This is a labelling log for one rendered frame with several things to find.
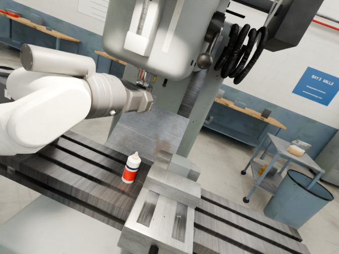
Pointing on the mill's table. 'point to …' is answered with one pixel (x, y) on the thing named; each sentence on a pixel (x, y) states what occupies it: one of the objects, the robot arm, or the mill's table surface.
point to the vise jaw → (173, 186)
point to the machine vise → (160, 219)
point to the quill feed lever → (210, 36)
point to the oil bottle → (131, 168)
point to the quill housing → (161, 36)
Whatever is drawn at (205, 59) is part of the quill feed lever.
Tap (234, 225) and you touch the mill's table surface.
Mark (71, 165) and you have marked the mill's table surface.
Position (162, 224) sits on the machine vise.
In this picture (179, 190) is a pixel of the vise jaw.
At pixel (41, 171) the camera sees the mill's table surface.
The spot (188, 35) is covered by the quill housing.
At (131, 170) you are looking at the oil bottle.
